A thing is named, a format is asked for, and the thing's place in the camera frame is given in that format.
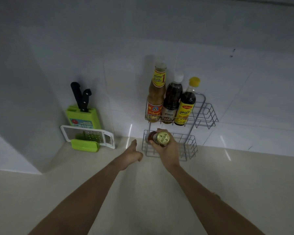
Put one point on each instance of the person's right hand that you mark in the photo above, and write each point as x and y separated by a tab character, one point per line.
170	154

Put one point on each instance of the person's left hand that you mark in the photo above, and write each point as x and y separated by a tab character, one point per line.
129	157

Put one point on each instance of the red sauce bottle gold cap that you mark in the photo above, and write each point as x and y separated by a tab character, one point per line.
161	138

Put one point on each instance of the dark bottle yellow label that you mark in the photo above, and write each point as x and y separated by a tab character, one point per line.
186	105

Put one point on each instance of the dark bottle white cap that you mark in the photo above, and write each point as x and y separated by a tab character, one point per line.
172	97

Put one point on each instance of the tall brown sauce bottle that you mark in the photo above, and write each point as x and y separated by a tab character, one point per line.
156	95

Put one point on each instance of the person's left forearm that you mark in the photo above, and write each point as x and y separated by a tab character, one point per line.
80	200

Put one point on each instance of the person's right forearm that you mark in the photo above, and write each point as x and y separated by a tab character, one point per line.
210	205

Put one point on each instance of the green plastic grater holder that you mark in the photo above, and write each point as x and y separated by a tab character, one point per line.
84	145

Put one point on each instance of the green knife block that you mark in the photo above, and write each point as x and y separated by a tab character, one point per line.
83	119

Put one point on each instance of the white frame metal grater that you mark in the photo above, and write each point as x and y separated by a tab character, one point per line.
66	133

